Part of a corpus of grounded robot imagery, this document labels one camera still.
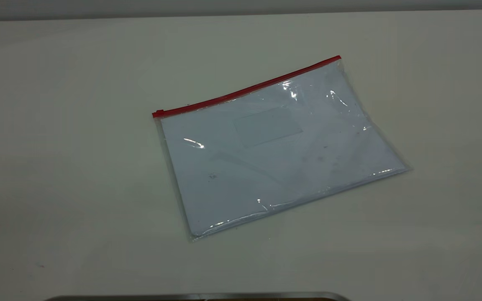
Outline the clear plastic red-zip bag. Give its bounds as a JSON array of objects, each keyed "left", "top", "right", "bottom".
[{"left": 152, "top": 55, "right": 411, "bottom": 243}]

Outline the silver metal bar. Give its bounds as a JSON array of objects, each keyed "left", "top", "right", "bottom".
[{"left": 44, "top": 291, "right": 352, "bottom": 301}]

